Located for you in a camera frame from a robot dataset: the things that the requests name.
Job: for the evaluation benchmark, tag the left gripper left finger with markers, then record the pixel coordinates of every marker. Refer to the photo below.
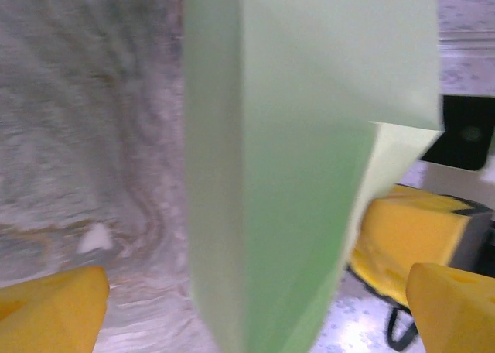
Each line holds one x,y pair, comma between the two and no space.
50,314

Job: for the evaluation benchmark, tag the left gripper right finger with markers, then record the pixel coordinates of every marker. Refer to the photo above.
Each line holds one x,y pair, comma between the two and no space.
456,314

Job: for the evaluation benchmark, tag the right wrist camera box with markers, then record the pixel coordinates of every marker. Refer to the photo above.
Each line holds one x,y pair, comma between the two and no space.
464,132

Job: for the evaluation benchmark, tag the aluminium back rail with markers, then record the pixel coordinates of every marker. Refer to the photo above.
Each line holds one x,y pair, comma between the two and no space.
468,45

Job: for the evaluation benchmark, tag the light green paper sheet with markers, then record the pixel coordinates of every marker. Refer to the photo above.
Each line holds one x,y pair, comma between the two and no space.
290,136

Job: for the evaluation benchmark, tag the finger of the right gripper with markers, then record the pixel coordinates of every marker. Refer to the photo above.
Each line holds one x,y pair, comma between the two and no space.
381,275
414,229

